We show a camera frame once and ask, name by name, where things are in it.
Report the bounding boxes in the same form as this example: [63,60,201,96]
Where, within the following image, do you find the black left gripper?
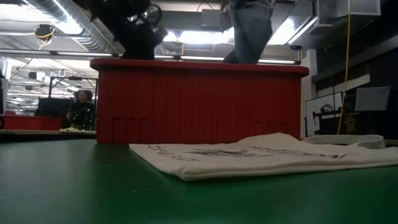
[73,0,169,60]

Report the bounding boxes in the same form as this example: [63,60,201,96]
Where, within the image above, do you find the light blue denim jeans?
[222,0,276,65]

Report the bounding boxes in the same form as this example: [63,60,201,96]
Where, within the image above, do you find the white printed tote bag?
[129,133,398,182]

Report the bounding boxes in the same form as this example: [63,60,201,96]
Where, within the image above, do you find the red plastic laundry bin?
[90,57,310,145]

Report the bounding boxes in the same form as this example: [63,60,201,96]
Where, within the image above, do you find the low red plastic bin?
[2,114,63,131]

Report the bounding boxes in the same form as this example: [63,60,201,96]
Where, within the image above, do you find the grey ceiling box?
[201,8,225,32]

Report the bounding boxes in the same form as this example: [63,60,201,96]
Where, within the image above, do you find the person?
[60,89,96,131]

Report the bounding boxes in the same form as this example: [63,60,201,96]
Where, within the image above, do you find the yellow-green cloth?
[58,126,90,134]

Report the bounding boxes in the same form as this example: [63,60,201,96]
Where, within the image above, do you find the white board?
[305,91,345,137]

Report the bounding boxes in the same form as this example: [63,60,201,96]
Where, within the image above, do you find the grey flat panel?
[354,86,392,112]

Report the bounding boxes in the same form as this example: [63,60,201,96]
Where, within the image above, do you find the silver ceiling duct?
[24,0,125,54]

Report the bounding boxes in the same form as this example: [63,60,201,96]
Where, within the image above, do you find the yellow cord reel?
[34,24,57,41]

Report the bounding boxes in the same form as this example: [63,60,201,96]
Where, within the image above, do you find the yellow hanging cable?
[337,0,353,135]

